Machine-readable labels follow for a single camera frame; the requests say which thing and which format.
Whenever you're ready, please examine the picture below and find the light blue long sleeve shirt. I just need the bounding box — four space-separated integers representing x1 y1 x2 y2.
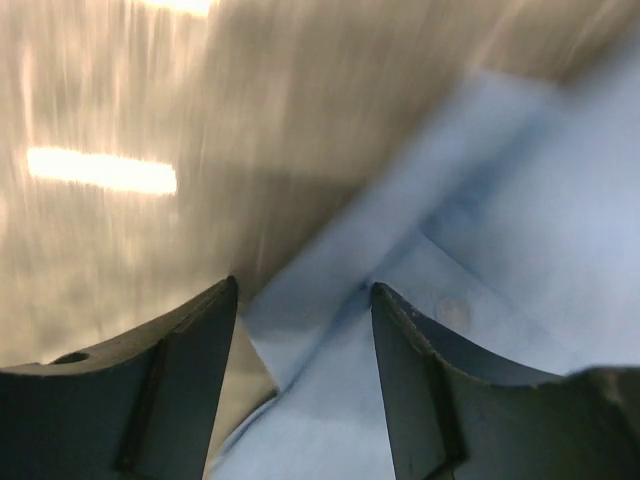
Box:
212 34 639 479

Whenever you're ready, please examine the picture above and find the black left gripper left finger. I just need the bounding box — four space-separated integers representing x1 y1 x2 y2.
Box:
1 277 238 479

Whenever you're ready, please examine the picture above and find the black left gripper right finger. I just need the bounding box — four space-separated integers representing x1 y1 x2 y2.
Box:
371 283 639 479

